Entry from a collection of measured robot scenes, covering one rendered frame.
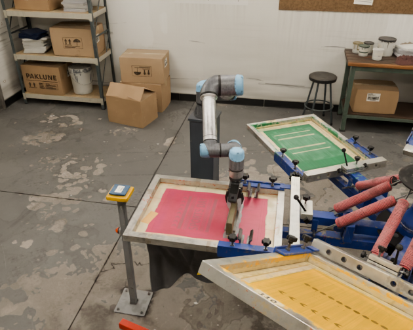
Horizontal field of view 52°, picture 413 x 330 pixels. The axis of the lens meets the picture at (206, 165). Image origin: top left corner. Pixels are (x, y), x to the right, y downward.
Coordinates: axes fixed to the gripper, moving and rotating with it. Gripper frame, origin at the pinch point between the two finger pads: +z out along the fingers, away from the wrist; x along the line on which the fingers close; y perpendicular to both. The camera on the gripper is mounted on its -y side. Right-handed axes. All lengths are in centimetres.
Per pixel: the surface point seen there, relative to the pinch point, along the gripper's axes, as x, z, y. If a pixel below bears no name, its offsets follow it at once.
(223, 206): 7.1, 5.4, 8.4
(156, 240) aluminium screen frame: 34.8, 2.5, -29.4
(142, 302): 63, 100, 12
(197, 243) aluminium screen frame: 14.1, 1.7, -28.3
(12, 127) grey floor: 315, 102, 252
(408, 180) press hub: -81, -30, -2
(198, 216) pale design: 19.0, 5.3, -3.1
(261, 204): -14.2, 5.4, 14.3
